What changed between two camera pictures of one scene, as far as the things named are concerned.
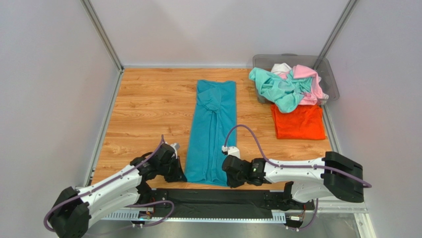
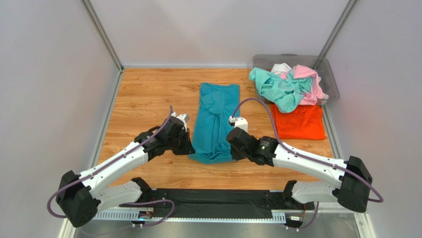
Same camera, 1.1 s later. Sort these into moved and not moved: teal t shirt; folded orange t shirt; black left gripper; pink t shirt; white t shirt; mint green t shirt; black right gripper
Moved: black left gripper; black right gripper; teal t shirt
Not moved: mint green t shirt; folded orange t shirt; pink t shirt; white t shirt
